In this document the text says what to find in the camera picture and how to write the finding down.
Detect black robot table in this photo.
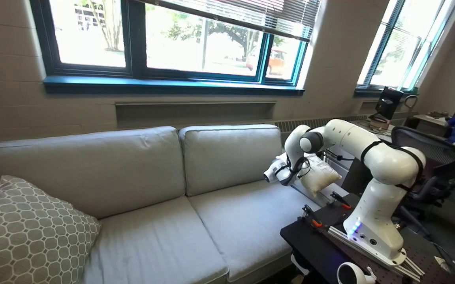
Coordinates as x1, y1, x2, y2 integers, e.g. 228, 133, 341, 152
278, 192, 455, 284

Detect baseboard radiator heater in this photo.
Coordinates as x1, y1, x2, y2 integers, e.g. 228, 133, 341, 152
273, 116, 357, 135

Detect white VR controller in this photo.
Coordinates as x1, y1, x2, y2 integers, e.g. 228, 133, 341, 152
335, 261, 378, 284

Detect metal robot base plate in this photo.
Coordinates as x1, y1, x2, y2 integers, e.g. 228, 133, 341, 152
326, 225, 427, 283

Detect black office chair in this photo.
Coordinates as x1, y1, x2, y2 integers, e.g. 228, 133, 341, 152
389, 125, 455, 214

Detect large patterned grey pillow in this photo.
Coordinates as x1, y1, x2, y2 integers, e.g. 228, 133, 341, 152
0, 174, 103, 284

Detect grey fabric sofa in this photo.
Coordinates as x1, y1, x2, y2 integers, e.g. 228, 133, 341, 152
0, 124, 351, 284

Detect narrow teal framed window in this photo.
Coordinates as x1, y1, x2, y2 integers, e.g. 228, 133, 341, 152
352, 0, 455, 100

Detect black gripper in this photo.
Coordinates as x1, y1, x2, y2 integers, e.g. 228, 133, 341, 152
285, 157, 311, 187

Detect wide teal framed window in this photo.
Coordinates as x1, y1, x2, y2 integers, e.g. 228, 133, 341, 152
29, 0, 326, 98

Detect black orange clamp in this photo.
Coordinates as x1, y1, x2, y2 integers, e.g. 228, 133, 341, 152
299, 204, 327, 233
329, 192, 357, 214

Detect grey window blinds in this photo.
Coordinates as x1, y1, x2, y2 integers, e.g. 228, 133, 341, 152
141, 0, 324, 45

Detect small cream pillow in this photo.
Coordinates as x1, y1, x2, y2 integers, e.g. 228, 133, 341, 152
297, 154, 341, 196

